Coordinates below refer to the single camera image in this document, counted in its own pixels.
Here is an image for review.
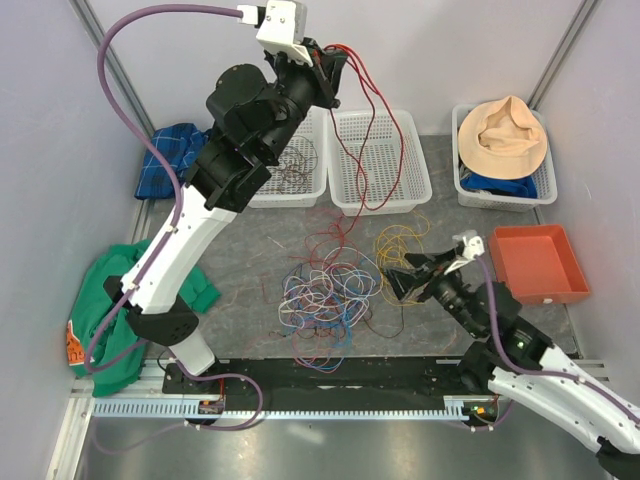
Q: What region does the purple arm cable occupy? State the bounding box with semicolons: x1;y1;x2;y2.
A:
82;3;251;375
478;254;640;426

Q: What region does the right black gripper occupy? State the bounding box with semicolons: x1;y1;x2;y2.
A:
378;247;482;336

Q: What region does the white plastic basket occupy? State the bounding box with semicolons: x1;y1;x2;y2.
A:
451;104;558;213
326;110;433;217
249;107;328;209

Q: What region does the white wire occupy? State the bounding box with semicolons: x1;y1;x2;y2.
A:
277;244;386;331

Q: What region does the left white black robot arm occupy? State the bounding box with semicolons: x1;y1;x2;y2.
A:
104;38;347;393

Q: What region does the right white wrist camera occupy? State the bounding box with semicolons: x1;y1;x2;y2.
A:
444;230;485;275

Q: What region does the blue plaid cloth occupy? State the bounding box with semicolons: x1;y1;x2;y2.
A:
134;121;211;201

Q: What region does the blue wire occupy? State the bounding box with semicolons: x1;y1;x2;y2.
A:
284;259;376;373

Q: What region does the brown wire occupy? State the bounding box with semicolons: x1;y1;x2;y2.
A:
272;133;320;196

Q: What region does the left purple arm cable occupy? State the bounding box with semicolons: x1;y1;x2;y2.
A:
82;3;251;375

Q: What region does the yellow wire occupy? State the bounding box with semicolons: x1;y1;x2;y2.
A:
374;209;432;307

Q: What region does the green cloth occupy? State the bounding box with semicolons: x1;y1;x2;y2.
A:
66;238;222;398

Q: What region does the left white plastic basket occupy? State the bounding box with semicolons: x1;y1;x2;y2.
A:
249;107;328;209

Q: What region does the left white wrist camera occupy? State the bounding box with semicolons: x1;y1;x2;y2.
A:
236;1;312;66

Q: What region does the red wire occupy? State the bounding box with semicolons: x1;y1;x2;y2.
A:
304;44;406;266

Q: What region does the right white plastic basket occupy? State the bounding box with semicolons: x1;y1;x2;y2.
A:
451;104;558;213

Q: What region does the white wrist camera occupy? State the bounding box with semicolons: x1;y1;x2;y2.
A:
236;1;312;66
444;230;485;275

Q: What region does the middle white plastic basket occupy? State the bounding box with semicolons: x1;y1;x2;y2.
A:
326;110;433;217

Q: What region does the light blue cable duct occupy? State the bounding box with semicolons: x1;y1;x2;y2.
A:
92;398;497;421

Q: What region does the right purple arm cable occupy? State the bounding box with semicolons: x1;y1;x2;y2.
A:
478;254;640;426

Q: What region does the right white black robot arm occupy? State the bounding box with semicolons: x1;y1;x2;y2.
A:
381;250;639;479

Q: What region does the blue cloth in basket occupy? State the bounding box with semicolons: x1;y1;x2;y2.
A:
460;170;538;199

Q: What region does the beige bucket hat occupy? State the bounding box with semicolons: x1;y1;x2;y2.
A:
457;95;548;180

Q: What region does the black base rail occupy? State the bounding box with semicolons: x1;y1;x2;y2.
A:
161;354;501;413

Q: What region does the orange plastic tray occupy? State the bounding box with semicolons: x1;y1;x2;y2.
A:
489;224;590;305

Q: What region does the dark maroon wire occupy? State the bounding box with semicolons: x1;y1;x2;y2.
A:
289;299;404;341

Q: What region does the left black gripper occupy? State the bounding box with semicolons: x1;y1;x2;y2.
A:
262;37;351;162

